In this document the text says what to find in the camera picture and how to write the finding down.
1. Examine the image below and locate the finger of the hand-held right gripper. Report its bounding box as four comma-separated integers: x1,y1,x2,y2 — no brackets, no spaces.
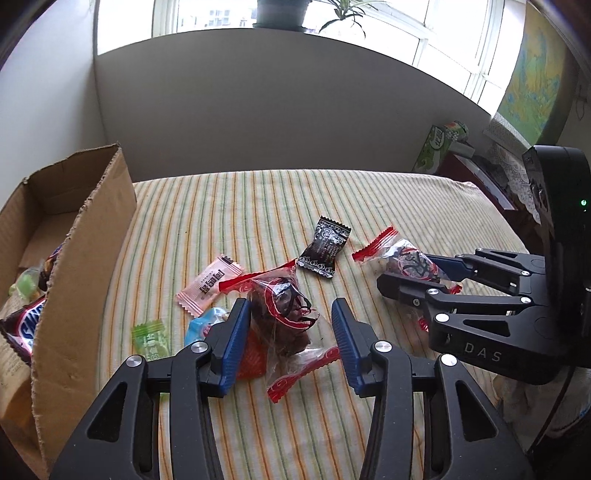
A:
376,271,536,324
422,248,550,301

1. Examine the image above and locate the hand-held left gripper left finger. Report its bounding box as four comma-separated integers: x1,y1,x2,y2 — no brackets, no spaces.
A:
48,298,252,480

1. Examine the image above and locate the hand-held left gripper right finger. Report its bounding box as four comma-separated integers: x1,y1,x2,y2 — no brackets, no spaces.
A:
331,298,536,480

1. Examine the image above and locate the red-edged clear snack packet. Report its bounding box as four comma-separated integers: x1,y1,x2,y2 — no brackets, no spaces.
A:
217,259,342,404
352,225,462,296

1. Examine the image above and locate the brown cardboard box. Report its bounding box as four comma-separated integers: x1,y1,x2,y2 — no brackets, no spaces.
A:
0,144,138,480

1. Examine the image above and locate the small brown chocolate bar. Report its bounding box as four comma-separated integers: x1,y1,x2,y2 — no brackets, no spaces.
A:
39,244,65,291

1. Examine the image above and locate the large brown chocolate bar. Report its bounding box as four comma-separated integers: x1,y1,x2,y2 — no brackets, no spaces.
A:
0,295,49,365

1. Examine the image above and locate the pale green white candy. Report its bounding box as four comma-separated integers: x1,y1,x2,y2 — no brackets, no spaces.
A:
9,267,44,298

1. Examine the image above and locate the orange-red snack packet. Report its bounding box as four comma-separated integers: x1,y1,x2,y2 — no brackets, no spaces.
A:
235,330,269,380

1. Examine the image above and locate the light blue candy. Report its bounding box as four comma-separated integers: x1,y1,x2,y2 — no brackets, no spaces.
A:
185,308,229,347

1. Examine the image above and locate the pink candy packet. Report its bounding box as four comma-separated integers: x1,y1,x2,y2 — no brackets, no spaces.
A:
174,255,245,318

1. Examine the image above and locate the white lace cloth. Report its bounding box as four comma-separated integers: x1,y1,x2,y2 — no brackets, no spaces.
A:
485,138,555,224

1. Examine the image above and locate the light green candy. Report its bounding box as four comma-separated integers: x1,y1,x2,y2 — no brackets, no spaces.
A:
130,318,171,363

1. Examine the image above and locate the black candy packet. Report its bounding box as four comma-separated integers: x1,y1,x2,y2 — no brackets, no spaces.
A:
297,215,352,280

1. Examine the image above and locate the dark wooden box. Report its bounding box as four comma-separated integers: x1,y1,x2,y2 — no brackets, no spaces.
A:
438,154,518,213

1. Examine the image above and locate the green patterned carton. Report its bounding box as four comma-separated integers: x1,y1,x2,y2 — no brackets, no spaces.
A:
413,121,469,175

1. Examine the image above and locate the striped bed sheet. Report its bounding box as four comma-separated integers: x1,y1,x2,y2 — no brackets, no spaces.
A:
95,168,532,480

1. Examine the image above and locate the white framed window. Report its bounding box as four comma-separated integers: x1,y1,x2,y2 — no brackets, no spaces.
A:
152,0,522,121

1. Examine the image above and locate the potted spider plant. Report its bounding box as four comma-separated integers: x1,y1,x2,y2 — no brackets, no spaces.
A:
252,0,384,40

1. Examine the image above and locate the wall map poster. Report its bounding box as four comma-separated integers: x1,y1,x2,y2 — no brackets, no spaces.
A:
494,4,571,148

